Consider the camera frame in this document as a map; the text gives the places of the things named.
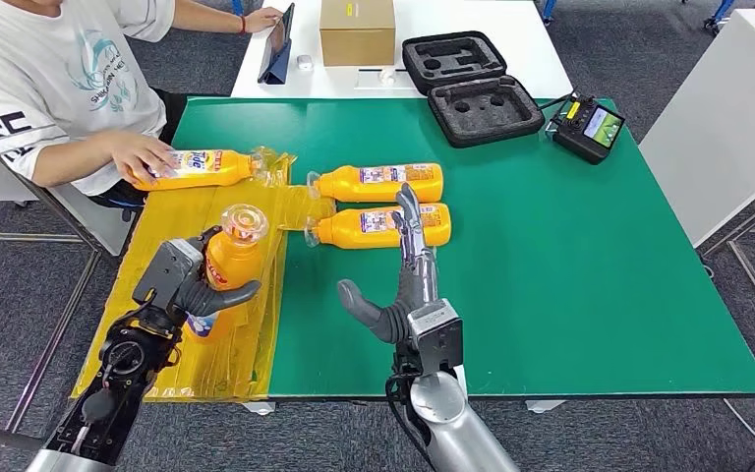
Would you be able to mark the dark tablet with stand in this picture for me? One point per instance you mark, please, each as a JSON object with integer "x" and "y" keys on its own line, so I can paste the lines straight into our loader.
{"x": 278, "y": 49}

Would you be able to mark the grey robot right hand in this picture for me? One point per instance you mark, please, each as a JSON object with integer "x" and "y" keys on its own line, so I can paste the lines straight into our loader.
{"x": 416, "y": 286}

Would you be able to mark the black foam-lined case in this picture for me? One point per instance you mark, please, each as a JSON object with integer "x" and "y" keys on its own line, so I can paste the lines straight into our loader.
{"x": 482, "y": 109}

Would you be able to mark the person's right hand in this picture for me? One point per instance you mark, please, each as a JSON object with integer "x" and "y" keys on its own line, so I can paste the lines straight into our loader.
{"x": 140, "y": 155}

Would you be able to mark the white earbuds case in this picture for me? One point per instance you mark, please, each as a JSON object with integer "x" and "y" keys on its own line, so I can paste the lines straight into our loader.
{"x": 304, "y": 62}

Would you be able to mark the person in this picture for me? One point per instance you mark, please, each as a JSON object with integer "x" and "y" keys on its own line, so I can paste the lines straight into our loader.
{"x": 39, "y": 78}

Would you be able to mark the white table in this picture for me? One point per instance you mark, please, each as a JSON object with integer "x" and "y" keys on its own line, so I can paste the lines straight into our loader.
{"x": 521, "y": 39}

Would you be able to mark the person's right forearm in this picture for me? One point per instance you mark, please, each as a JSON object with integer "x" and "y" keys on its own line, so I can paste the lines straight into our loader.
{"x": 71, "y": 163}

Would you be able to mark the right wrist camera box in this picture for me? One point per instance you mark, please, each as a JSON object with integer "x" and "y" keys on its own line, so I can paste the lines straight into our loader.
{"x": 436, "y": 339}

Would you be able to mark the white cabinet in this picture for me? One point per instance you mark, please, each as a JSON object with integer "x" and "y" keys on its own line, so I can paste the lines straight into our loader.
{"x": 723, "y": 130}

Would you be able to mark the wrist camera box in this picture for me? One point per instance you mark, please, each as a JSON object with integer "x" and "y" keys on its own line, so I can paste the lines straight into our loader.
{"x": 162, "y": 270}
{"x": 436, "y": 339}

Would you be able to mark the brown cardboard box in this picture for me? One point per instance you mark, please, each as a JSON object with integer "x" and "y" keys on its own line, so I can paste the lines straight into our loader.
{"x": 356, "y": 34}

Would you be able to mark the clear plastic piece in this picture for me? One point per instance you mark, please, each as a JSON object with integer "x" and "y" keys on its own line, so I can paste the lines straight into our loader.
{"x": 371, "y": 79}

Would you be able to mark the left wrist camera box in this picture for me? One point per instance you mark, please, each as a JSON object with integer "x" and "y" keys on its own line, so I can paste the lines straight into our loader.
{"x": 162, "y": 270}

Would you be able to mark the person's left forearm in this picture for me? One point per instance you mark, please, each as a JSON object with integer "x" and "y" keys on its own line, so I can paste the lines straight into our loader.
{"x": 211, "y": 14}

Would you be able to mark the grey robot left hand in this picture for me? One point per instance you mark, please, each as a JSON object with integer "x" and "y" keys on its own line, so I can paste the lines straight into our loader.
{"x": 198, "y": 296}

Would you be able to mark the black remote controller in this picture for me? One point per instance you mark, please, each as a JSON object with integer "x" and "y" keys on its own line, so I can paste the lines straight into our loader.
{"x": 579, "y": 135}

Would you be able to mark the yellow taped plastic sheet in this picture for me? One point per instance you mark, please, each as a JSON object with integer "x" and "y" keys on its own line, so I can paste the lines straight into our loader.
{"x": 156, "y": 221}

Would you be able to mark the person's left hand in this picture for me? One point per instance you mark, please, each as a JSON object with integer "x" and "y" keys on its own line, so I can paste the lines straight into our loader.
{"x": 263, "y": 21}

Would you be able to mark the blue wheeled cart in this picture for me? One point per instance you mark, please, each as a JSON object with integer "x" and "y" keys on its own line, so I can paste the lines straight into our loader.
{"x": 719, "y": 13}

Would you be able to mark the white table foot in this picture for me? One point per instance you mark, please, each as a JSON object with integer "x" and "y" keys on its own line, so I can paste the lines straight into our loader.
{"x": 259, "y": 407}
{"x": 543, "y": 405}

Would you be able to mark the grey metal bar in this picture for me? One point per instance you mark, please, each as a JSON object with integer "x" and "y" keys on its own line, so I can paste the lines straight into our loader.
{"x": 0, "y": 436}

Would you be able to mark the orange detergent bottle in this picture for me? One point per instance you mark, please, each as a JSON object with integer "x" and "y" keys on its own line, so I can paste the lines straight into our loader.
{"x": 234, "y": 260}
{"x": 351, "y": 233}
{"x": 221, "y": 171}
{"x": 364, "y": 191}

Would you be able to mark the green table mat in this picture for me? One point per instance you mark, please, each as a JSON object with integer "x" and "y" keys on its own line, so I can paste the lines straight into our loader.
{"x": 547, "y": 293}

